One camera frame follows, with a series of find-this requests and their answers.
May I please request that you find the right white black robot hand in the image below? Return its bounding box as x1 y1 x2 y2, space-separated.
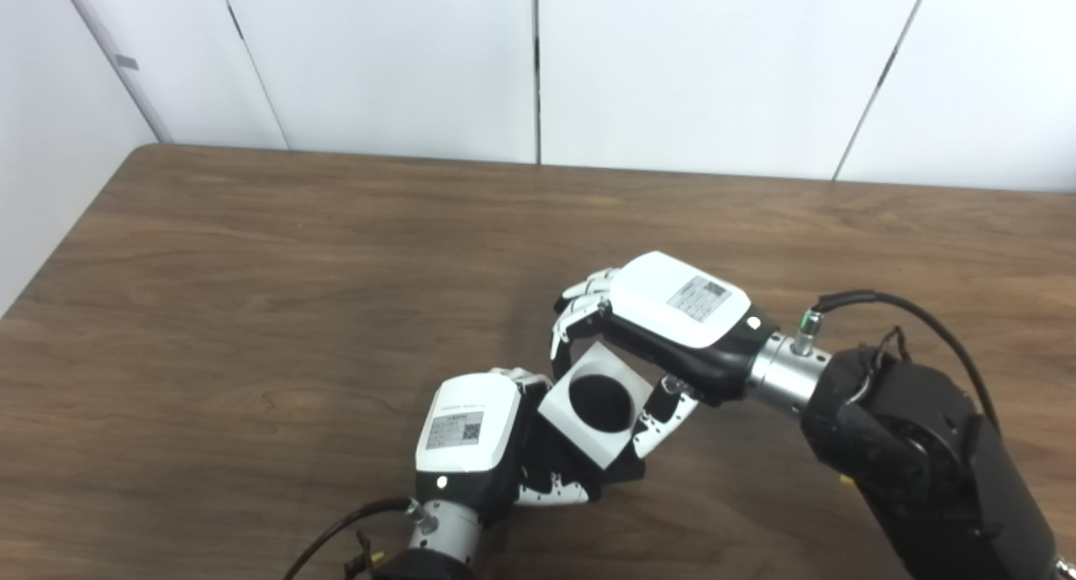
551 251 779 460

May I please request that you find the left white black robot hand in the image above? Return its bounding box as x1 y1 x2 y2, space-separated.
414 367 593 524

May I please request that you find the white square piece with hole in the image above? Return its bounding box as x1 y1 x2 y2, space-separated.
538 341 656 471

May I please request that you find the black peg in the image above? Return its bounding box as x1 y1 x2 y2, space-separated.
517 374 647 502

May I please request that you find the thick black wrist cable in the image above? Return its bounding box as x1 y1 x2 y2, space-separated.
282 496 414 580
794 290 1002 434

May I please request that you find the thin brown wrist cable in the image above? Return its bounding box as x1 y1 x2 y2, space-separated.
343 530 389 580

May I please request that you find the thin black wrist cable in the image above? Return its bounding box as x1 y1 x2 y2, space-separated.
845 326 913 404

